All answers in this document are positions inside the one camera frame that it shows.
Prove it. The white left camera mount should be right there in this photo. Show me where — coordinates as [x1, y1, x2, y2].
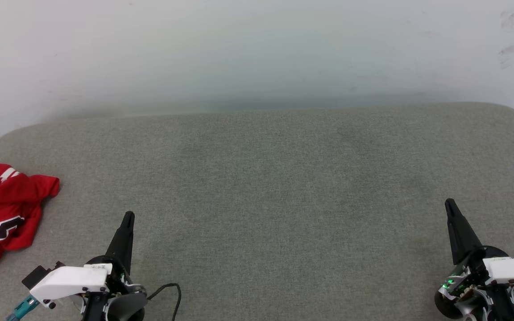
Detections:
[29, 263, 113, 309]

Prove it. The left camera cable teal plug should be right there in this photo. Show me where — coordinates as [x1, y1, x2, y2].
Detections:
[6, 295, 40, 321]

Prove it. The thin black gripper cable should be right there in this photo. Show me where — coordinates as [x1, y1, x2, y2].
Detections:
[147, 283, 182, 321]

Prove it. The red basketball jersey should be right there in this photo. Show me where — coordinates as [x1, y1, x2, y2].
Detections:
[0, 163, 60, 269]

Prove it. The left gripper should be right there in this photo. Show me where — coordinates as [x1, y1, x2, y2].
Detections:
[81, 211, 147, 321]

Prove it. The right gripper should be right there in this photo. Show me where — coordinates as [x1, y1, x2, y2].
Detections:
[435, 198, 514, 321]

